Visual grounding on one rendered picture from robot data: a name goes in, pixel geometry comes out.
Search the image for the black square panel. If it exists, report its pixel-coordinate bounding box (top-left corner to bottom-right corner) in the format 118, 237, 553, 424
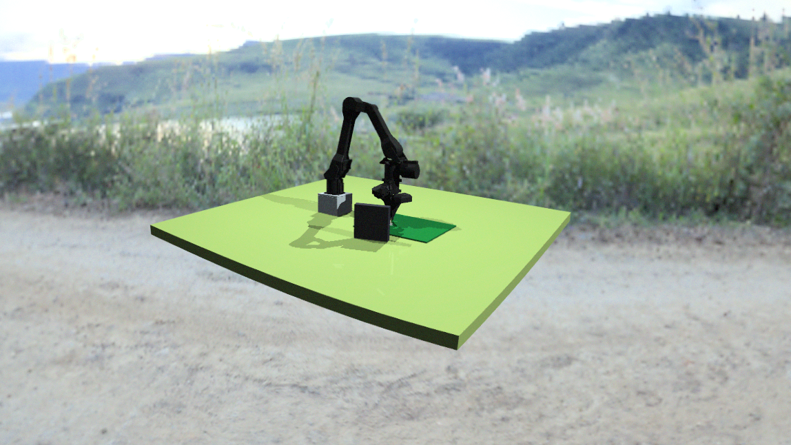
353, 203, 391, 242

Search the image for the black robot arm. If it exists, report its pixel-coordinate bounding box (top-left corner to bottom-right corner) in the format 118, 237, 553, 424
324, 97, 420, 199

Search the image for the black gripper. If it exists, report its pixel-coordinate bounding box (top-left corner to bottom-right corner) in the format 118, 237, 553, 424
381, 176, 412, 217

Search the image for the green circuit board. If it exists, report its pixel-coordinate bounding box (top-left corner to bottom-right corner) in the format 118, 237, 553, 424
389, 214, 456, 243

